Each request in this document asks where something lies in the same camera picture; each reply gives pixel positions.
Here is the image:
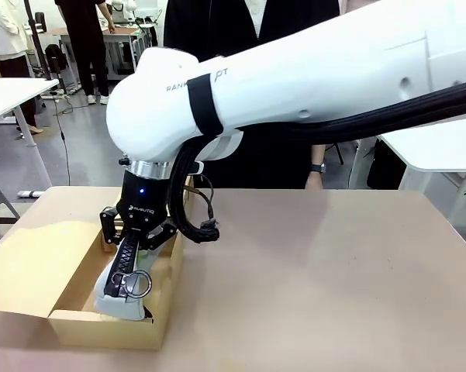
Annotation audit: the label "person torso black cardigan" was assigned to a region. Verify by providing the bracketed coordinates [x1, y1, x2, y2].
[162, 0, 340, 191]

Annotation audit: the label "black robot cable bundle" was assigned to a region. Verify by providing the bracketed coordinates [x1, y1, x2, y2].
[167, 76, 466, 246]

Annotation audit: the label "bystander in white jacket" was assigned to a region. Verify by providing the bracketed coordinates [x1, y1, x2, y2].
[0, 0, 43, 135]

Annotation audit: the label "bystander in black clothes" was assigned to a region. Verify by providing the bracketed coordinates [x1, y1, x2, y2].
[54, 0, 116, 106]

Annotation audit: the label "black bag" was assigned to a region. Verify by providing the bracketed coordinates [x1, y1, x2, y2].
[45, 43, 67, 74]

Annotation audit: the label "grey zipper pencil case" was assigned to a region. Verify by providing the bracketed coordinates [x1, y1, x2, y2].
[94, 227, 157, 322]

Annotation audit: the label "person left hand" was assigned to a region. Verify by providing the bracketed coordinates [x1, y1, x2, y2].
[305, 171, 324, 190]

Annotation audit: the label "black tripod pole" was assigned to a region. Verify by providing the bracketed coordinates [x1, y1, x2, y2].
[22, 0, 69, 98]

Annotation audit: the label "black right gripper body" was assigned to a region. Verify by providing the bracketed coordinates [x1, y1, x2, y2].
[115, 170, 171, 234]

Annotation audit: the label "grey desk cardboard top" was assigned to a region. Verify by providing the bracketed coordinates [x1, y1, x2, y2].
[98, 26, 158, 84]

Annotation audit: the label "black floor cable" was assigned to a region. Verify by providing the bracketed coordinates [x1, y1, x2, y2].
[50, 91, 77, 187]

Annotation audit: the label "black chair legs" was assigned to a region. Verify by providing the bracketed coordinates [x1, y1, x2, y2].
[325, 142, 345, 164]

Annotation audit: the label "brown cardboard box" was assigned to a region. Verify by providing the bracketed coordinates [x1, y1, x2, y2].
[0, 185, 197, 352]

